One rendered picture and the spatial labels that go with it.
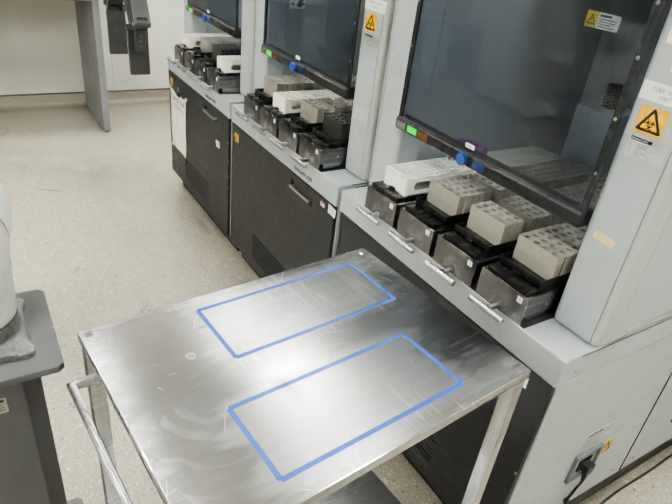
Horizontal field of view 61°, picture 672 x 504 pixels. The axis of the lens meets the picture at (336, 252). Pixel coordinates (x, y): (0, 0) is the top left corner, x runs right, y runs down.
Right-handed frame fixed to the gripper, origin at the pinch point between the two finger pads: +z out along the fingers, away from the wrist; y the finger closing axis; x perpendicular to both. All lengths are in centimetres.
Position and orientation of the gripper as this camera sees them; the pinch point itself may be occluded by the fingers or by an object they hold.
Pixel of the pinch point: (128, 56)
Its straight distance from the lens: 105.1
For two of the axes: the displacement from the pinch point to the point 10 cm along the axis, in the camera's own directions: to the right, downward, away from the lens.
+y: 5.2, 4.8, -7.1
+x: 8.5, -1.9, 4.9
